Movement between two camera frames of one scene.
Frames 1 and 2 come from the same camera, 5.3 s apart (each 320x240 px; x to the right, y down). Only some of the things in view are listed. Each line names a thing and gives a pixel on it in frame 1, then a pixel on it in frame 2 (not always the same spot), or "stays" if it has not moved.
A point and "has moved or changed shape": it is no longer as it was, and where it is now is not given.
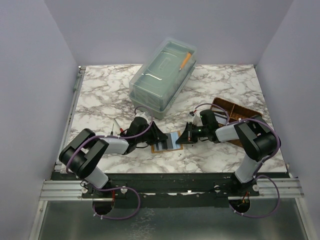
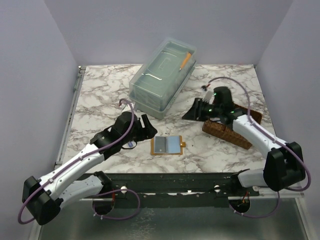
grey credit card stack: x=220 y=118 has moved or changed shape
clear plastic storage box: x=161 y=81 stays
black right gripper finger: x=183 y=138 -> x=194 y=112
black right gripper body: x=198 y=132 -> x=209 y=110
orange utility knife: x=185 y=61 stays
